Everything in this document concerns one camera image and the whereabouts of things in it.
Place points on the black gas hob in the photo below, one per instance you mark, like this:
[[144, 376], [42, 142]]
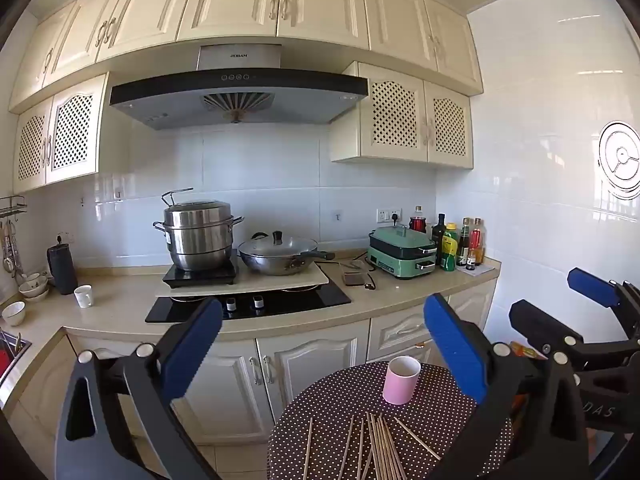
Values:
[[300, 302]]

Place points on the cream lattice door wall cabinet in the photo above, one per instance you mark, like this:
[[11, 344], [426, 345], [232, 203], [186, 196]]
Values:
[[70, 130], [395, 115]]

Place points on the orange snack bag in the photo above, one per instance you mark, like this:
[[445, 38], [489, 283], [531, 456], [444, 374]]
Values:
[[525, 351]]

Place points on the yellow green bottle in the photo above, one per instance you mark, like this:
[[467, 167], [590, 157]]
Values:
[[449, 250]]

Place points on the dark soy sauce bottle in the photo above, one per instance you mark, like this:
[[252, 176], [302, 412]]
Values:
[[464, 245]]

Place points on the stack of white bowls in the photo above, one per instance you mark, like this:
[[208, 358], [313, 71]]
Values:
[[34, 287]]

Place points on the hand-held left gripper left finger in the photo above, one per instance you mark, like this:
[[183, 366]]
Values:
[[192, 345]]

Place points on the pink cup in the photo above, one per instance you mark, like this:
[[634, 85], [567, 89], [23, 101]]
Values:
[[400, 382]]

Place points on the black induction cooker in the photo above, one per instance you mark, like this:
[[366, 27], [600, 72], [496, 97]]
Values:
[[200, 276]]

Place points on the round white wall vent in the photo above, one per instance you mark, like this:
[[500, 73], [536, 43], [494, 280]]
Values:
[[620, 160]]

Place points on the steel sink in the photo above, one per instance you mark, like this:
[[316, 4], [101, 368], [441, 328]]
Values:
[[12, 355]]

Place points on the steel wok with glass lid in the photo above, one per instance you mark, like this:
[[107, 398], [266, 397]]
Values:
[[275, 257]]

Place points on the beige board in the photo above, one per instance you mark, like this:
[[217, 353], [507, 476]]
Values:
[[280, 282]]

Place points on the dark bottle with red label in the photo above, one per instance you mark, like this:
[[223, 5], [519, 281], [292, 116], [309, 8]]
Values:
[[417, 222]]

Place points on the white bowl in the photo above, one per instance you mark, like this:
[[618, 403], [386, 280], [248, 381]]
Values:
[[14, 314]]

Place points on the black jug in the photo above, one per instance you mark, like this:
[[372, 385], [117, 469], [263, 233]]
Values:
[[62, 270]]

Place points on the cream upper wall cabinet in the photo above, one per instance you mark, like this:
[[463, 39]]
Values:
[[235, 5]]

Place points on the hanging metal utensils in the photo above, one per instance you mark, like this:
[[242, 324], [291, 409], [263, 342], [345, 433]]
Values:
[[10, 250]]

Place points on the white paper sheet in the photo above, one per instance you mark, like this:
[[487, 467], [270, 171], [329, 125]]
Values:
[[485, 270]]

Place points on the green electric grill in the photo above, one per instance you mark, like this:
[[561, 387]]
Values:
[[400, 255]]

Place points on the grey range hood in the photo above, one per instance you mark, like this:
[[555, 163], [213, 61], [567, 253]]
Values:
[[235, 97]]

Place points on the dark olive oil bottle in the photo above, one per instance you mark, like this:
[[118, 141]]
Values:
[[438, 235]]

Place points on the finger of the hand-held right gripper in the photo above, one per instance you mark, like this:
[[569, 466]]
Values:
[[537, 325], [595, 287]]

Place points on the white mug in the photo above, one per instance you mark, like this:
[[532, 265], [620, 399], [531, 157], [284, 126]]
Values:
[[83, 297]]

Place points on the steel steamer pot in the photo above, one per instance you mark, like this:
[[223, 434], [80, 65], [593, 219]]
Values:
[[197, 240]]

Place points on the white wall socket with plug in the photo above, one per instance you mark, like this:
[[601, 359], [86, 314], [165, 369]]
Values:
[[388, 215]]

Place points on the metal wall rack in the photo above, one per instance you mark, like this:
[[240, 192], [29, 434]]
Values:
[[12, 206]]

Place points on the cream lower kitchen cabinet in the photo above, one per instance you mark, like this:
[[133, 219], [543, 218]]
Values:
[[300, 360]]

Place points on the small white cap bottle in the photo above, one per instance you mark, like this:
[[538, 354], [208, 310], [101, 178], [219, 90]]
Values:
[[471, 263]]

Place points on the row of wooden chopsticks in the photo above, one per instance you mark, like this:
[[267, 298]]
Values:
[[380, 450]]

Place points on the small clear plastic box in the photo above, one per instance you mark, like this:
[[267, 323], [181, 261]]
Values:
[[354, 278]]

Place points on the red sauce bottle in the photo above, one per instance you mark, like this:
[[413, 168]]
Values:
[[477, 242]]

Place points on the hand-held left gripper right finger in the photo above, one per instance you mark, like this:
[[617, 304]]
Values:
[[455, 350]]

